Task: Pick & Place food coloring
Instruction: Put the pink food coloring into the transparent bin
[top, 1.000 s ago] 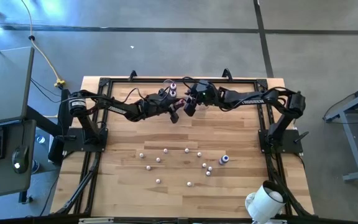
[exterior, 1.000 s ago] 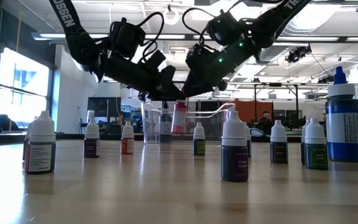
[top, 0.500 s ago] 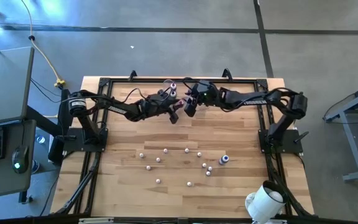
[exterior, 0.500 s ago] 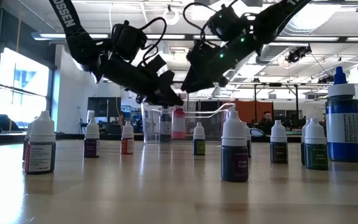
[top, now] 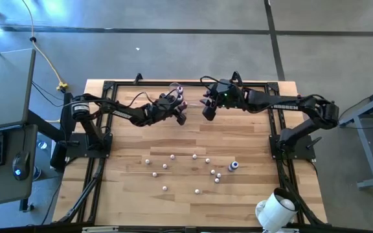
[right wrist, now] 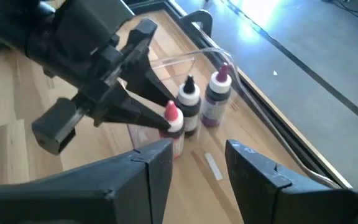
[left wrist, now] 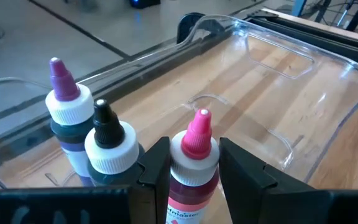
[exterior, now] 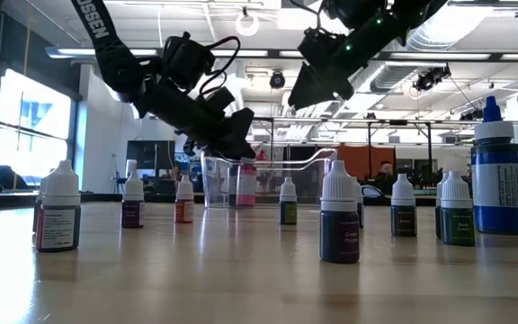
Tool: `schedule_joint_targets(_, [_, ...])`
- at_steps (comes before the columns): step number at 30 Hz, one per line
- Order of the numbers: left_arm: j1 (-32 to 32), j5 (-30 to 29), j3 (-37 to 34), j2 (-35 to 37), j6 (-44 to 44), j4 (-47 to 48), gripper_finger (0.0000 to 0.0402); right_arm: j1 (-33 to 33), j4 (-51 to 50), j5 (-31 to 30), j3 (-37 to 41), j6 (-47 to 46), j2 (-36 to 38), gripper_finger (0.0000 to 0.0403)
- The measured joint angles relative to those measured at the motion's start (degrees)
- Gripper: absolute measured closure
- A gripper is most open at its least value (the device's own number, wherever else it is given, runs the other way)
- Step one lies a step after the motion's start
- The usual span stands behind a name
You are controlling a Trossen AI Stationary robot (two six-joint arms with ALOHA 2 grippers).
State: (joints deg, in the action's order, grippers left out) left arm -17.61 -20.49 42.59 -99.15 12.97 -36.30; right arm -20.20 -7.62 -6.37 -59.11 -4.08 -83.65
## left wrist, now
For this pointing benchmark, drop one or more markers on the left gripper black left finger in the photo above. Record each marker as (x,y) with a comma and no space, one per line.
(154,186)

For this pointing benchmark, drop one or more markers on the black device blue light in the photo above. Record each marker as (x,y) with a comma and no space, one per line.
(143,3)

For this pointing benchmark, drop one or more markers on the metal side table frame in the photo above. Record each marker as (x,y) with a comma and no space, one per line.
(300,6)

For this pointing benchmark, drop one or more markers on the clear plastic bin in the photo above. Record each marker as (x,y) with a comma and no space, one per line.
(259,102)

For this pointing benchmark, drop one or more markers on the black table clamp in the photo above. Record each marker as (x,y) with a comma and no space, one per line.
(186,26)

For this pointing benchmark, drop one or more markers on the black aluminium table frame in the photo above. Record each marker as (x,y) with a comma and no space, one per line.
(337,43)

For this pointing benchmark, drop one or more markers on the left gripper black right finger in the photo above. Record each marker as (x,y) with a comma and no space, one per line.
(247,186)

